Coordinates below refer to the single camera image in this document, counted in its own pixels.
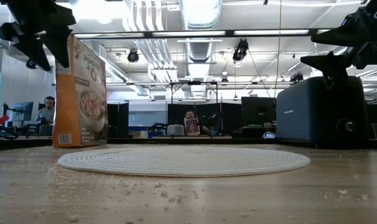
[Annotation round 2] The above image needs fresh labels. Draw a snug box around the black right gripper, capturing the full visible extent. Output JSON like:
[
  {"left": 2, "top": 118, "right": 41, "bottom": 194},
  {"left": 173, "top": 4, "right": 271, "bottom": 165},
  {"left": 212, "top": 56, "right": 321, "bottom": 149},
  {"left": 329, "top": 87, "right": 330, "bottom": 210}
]
[{"left": 300, "top": 0, "right": 377, "bottom": 90}]

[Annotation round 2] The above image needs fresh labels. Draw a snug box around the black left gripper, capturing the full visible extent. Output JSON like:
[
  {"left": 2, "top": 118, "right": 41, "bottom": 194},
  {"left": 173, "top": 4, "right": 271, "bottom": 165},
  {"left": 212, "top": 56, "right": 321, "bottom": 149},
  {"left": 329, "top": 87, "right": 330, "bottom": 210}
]
[{"left": 0, "top": 0, "right": 77, "bottom": 72}]

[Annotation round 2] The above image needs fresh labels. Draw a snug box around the orange pumpkin cereal box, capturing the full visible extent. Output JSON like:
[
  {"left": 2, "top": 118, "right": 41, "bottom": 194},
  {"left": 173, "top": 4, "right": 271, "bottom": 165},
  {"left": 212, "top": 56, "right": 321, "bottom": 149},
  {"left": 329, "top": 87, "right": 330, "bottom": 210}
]
[{"left": 52, "top": 33, "right": 109, "bottom": 148}]

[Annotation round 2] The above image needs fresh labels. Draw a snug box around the dark two-slot toaster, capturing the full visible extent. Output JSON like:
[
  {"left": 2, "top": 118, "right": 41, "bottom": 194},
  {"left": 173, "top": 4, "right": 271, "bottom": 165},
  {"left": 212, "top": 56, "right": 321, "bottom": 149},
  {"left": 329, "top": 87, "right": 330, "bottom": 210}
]
[{"left": 276, "top": 76, "right": 368, "bottom": 147}]

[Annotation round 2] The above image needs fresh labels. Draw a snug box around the person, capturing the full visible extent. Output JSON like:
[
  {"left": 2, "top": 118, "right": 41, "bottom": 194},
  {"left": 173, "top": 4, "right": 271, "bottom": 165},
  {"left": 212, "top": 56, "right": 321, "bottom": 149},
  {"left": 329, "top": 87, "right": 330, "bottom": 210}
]
[{"left": 35, "top": 96, "right": 56, "bottom": 126}]

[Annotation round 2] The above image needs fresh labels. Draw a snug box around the computer monitor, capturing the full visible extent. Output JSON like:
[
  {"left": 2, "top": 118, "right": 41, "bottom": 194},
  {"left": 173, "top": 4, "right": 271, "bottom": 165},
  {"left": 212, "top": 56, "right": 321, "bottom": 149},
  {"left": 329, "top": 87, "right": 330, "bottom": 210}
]
[
  {"left": 241, "top": 96, "right": 277, "bottom": 127},
  {"left": 10, "top": 101, "right": 34, "bottom": 123}
]

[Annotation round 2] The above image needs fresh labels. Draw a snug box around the background cereal box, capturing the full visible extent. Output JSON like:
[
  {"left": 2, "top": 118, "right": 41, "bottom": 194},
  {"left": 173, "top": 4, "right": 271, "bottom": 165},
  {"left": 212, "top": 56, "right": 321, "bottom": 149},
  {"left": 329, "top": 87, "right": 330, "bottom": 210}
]
[{"left": 184, "top": 110, "right": 201, "bottom": 136}]

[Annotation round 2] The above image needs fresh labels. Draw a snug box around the white round woven placemat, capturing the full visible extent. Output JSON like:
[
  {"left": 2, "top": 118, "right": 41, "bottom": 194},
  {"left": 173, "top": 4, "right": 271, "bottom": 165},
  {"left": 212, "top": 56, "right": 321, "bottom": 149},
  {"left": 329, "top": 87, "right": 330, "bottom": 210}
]
[{"left": 57, "top": 145, "right": 312, "bottom": 178}]

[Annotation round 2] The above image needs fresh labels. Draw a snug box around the silver ventilation duct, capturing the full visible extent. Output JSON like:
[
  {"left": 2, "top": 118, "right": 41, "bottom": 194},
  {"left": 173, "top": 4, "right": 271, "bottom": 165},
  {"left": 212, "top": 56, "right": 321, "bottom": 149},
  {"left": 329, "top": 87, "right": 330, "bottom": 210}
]
[{"left": 178, "top": 0, "right": 223, "bottom": 98}]

